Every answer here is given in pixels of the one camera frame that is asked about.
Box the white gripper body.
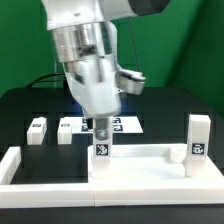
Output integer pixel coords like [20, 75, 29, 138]
[63, 57, 121, 118]

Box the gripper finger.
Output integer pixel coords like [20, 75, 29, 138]
[94, 118, 109, 140]

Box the white desk tabletop tray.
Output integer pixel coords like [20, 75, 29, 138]
[88, 143, 224, 190]

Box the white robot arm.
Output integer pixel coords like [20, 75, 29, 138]
[41, 0, 170, 141]

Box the fiducial marker sheet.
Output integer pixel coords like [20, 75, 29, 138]
[71, 116, 143, 134]

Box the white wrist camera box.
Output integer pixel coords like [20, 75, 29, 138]
[115, 69, 146, 95]

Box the black cable on table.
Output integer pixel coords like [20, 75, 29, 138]
[25, 72, 69, 89]

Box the white U-shaped obstacle frame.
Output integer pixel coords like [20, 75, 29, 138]
[0, 147, 224, 208]

